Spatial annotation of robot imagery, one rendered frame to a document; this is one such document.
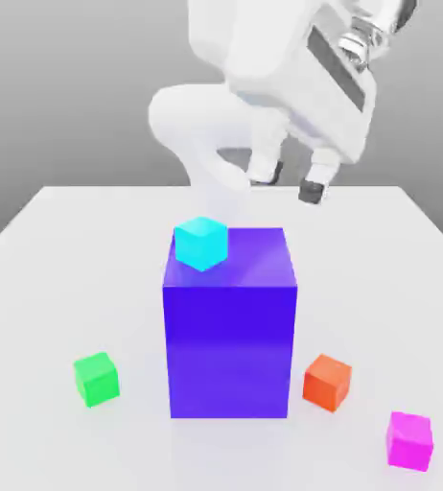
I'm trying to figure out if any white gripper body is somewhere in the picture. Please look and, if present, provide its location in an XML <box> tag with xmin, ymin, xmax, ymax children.
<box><xmin>224</xmin><ymin>4</ymin><xmax>379</xmax><ymax>165</ymax></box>

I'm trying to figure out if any small cyan cube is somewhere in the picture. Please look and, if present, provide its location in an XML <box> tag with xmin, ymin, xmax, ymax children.
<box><xmin>174</xmin><ymin>215</ymin><xmax>229</xmax><ymax>273</ymax></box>

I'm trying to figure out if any small orange cube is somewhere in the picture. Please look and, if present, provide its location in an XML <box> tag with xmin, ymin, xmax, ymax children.
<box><xmin>302</xmin><ymin>353</ymin><xmax>354</xmax><ymax>414</ymax></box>

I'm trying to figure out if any small green cube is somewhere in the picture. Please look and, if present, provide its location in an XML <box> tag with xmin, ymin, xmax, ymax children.
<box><xmin>72</xmin><ymin>351</ymin><xmax>122</xmax><ymax>409</ymax></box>

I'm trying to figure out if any small magenta cube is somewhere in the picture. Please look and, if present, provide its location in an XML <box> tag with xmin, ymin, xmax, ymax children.
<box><xmin>385</xmin><ymin>410</ymin><xmax>434</xmax><ymax>473</ymax></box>

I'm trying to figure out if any large blue box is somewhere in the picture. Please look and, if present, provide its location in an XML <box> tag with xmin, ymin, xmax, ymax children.
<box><xmin>162</xmin><ymin>226</ymin><xmax>298</xmax><ymax>420</ymax></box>

